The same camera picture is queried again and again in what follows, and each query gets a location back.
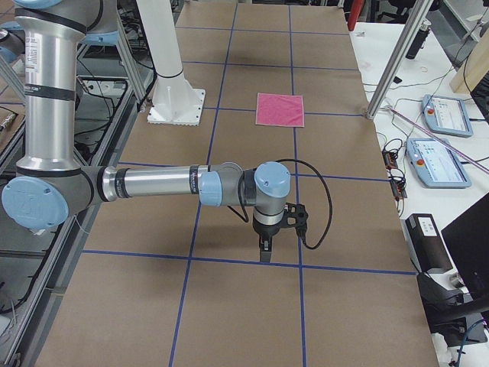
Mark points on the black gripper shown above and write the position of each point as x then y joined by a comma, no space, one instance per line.
266,231

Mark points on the pink towel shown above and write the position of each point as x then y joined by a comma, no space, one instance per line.
280,110

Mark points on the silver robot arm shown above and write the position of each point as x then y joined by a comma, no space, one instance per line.
51,186

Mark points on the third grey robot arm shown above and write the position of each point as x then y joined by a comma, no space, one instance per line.
12,41

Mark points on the orange black electronics board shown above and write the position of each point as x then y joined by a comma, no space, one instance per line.
395,175

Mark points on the black box white label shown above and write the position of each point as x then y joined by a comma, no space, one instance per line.
428,249

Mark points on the lower teach pendant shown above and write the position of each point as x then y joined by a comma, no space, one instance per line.
435,165

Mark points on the teach pendant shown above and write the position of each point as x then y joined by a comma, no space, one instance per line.
446,115
435,165

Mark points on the black monitor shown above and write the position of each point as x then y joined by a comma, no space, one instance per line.
466,238

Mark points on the upper teach pendant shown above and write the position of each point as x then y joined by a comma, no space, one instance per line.
446,115

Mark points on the black cylinder tool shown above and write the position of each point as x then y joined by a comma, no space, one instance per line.
419,40

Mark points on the wooden beam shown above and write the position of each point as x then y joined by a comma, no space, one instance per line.
475,66

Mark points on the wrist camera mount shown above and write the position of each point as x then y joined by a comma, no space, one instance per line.
295,216

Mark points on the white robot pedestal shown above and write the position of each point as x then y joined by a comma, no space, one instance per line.
174,101

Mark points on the aluminium frame post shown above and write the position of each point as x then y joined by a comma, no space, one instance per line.
405,40

